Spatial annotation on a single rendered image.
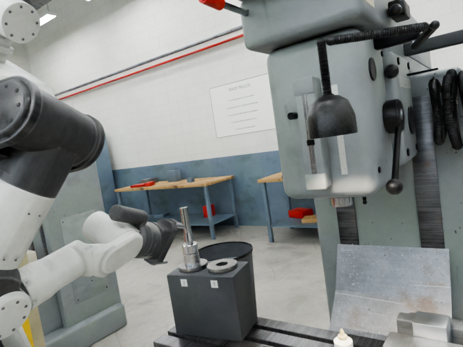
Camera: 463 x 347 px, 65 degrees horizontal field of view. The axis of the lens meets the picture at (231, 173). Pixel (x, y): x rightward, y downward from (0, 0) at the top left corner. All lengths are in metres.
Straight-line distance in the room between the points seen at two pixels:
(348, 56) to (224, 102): 5.44
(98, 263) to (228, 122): 5.43
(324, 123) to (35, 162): 0.41
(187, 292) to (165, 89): 6.04
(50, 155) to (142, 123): 6.89
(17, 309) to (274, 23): 0.65
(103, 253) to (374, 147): 0.54
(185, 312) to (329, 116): 0.79
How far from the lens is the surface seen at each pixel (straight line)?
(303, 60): 0.75
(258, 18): 0.77
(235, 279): 1.04
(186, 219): 1.10
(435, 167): 1.16
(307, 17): 0.72
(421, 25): 0.64
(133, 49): 7.64
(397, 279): 1.22
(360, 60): 0.73
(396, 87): 0.90
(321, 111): 0.55
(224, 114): 6.12
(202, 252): 3.03
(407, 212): 1.20
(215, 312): 1.10
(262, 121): 5.73
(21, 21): 0.73
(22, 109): 0.54
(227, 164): 6.16
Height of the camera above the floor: 1.46
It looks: 5 degrees down
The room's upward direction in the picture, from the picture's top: 9 degrees counter-clockwise
